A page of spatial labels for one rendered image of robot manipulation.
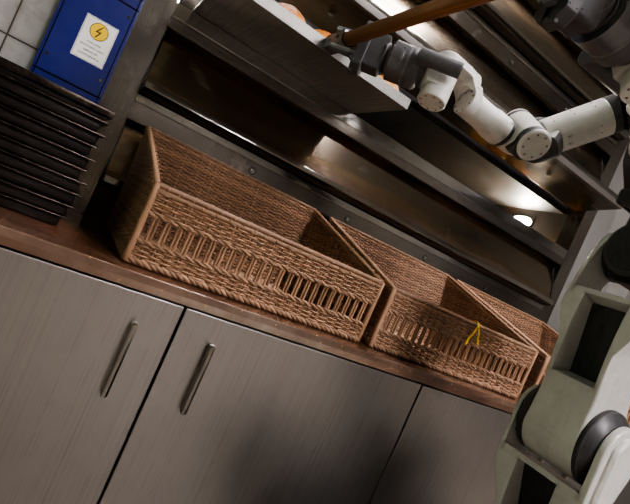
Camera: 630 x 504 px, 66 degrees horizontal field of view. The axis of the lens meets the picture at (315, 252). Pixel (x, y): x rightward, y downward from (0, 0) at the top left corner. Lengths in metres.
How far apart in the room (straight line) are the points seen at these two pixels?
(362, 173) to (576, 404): 0.96
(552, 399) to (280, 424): 0.53
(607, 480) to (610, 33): 0.69
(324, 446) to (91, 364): 0.52
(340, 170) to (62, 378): 1.01
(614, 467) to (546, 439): 0.11
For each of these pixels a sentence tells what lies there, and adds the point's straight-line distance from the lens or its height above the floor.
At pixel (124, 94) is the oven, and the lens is 1.40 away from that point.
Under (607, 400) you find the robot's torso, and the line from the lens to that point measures 1.01.
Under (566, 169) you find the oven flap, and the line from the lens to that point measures 2.05.
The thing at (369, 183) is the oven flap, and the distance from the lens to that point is 1.63.
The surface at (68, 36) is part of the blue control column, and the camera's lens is 1.38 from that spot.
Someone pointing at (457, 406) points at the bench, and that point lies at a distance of 1.32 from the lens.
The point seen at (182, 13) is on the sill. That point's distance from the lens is 1.45.
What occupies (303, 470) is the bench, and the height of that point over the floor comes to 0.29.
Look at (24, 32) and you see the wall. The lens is 1.41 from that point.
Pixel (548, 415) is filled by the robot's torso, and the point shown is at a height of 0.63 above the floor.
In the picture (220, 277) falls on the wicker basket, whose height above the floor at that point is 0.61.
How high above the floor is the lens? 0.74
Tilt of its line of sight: level
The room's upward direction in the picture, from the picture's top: 24 degrees clockwise
